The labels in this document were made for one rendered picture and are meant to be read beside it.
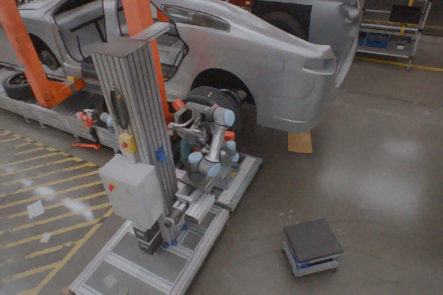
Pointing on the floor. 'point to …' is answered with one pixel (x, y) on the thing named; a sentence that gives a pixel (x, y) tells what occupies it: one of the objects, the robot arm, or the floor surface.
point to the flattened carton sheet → (300, 142)
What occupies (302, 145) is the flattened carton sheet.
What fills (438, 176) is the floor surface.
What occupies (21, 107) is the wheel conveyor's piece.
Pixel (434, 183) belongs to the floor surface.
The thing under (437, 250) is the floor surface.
